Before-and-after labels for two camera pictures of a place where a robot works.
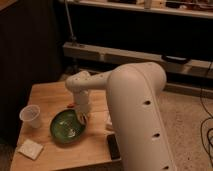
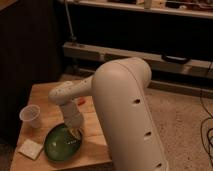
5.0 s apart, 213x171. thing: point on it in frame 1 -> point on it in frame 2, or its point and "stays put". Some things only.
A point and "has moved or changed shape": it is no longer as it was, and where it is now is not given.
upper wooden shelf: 186,8 stays put
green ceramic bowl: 65,127 has moved or changed shape
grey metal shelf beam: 122,56 stays put
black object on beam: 175,59 stays put
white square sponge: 30,149 stays put
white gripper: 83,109 -> 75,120
